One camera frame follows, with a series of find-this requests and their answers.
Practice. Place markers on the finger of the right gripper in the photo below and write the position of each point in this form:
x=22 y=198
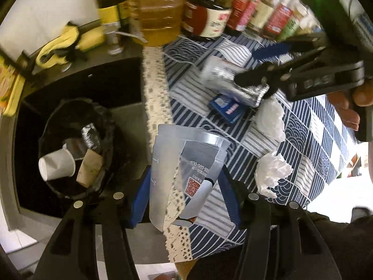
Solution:
x=288 y=75
x=292 y=47

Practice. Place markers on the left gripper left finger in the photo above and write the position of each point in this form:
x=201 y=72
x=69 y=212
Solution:
x=71 y=252

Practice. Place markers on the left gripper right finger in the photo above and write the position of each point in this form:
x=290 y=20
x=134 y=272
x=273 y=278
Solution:
x=281 y=241

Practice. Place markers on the silver foil cup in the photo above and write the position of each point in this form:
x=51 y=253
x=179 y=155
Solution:
x=218 y=75

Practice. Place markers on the black lined trash bin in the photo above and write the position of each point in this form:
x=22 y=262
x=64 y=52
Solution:
x=75 y=148

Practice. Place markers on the black kitchen sink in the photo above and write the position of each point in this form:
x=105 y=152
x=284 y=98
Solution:
x=105 y=100

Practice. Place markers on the right human hand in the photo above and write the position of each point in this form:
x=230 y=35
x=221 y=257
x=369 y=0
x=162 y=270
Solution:
x=362 y=96

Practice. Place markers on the green label bottle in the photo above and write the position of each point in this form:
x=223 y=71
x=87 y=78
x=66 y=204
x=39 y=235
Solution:
x=291 y=26

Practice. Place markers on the crumpled white tissue upper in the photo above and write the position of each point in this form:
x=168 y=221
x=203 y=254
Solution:
x=269 y=119

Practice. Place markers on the crumpled white tissue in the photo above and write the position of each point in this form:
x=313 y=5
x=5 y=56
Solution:
x=269 y=119
x=269 y=170

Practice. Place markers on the blue white patterned tablecloth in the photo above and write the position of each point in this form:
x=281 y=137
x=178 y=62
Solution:
x=317 y=145

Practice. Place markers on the blue snack packet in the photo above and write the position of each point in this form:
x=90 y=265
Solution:
x=229 y=109

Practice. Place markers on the crumpled white tissue lower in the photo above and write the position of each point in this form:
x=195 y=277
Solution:
x=269 y=170

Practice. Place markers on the red label sauce bottle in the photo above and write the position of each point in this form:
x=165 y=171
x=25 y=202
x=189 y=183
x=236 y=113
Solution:
x=242 y=12

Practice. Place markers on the white paper cup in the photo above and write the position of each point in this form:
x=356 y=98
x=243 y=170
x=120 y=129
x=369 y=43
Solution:
x=56 y=165

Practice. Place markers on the brown cardboard tube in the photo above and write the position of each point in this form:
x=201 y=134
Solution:
x=89 y=169

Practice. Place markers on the dark soy sauce bottle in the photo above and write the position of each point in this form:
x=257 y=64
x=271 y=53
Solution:
x=205 y=19

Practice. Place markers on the crumpled foil wrapper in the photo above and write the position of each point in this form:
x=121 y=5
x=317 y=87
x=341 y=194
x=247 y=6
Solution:
x=91 y=137

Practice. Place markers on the large cooking oil jug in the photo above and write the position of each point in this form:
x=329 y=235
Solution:
x=155 y=23

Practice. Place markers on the steel soap dispenser pump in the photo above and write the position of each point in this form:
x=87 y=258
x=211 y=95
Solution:
x=113 y=39

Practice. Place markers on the yellow dish soap box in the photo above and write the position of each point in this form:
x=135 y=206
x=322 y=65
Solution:
x=12 y=83

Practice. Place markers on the yellow cleaning cloth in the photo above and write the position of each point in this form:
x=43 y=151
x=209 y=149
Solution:
x=63 y=49

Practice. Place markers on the yellow sponge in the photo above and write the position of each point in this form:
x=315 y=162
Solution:
x=91 y=39

